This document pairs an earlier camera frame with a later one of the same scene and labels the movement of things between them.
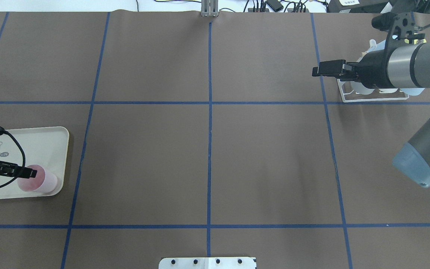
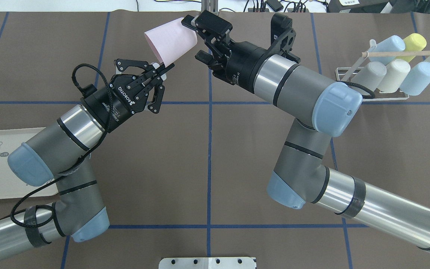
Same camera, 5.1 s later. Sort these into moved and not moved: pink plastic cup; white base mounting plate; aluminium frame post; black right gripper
Moved: black right gripper; pink plastic cup
Not moved: aluminium frame post; white base mounting plate
